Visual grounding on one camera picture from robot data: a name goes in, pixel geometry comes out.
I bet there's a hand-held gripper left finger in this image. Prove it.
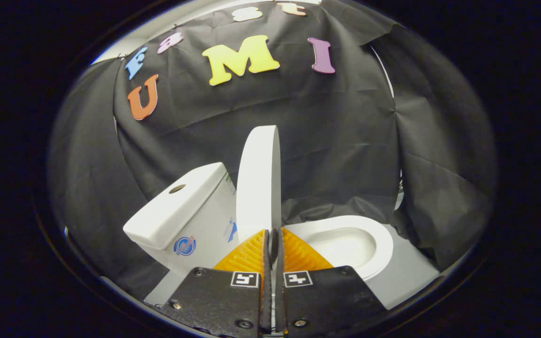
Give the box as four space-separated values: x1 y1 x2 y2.
158 229 273 337

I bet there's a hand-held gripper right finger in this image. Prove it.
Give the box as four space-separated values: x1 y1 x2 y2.
275 228 388 335

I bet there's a white toilet lid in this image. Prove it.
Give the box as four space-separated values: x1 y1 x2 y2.
236 125 282 242

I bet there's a white toilet seat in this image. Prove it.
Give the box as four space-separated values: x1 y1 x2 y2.
284 215 394 281

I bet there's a white toilet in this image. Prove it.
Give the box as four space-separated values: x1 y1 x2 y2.
123 162 394 282

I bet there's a white toilet tank cover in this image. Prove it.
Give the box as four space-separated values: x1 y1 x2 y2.
123 162 228 250

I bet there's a black backdrop cloth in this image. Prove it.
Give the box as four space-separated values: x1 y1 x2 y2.
49 0 495 301

